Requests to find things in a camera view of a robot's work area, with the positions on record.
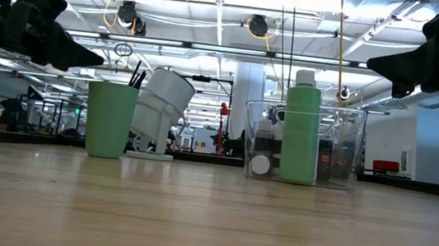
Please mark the dark lab workstation row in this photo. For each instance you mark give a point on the dark lab workstation row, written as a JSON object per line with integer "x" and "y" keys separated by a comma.
{"x": 17, "y": 112}

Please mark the long LED light bar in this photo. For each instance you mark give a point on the long LED light bar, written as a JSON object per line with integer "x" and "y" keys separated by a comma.
{"x": 228, "y": 49}

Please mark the thin brush copper ferrule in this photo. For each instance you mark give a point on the thin brush copper ferrule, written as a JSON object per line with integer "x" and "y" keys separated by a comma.
{"x": 134, "y": 74}

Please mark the Lamp Black paint bottle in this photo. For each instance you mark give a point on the Lamp Black paint bottle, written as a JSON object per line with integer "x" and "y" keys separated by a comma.
{"x": 325, "y": 160}

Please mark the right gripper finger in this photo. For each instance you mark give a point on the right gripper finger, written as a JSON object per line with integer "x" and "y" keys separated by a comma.
{"x": 400, "y": 63}
{"x": 402, "y": 89}

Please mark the green plastic cup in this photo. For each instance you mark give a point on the green plastic cup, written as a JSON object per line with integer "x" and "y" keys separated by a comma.
{"x": 108, "y": 118}

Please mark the black aluminium table frame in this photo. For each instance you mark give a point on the black aluminium table frame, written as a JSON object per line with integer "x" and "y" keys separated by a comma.
{"x": 423, "y": 187}

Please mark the large green paint bottle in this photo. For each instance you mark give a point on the large green paint bottle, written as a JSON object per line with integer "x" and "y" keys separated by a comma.
{"x": 299, "y": 140}

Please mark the white building column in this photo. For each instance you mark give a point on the white building column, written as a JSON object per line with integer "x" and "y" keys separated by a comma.
{"x": 247, "y": 93}

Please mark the orange fan paint brush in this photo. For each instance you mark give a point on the orange fan paint brush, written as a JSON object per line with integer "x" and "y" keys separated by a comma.
{"x": 141, "y": 81}

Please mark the tilted white cup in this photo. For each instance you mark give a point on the tilted white cup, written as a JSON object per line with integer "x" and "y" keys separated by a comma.
{"x": 164, "y": 96}

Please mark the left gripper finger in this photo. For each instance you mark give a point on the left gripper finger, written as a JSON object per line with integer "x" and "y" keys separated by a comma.
{"x": 78, "y": 55}

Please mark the clear plastic storage bin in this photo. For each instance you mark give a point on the clear plastic storage bin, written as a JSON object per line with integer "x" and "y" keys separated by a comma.
{"x": 344, "y": 154}

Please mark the small brown paint bottle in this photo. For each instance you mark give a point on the small brown paint bottle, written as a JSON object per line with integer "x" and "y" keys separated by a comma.
{"x": 260, "y": 165}

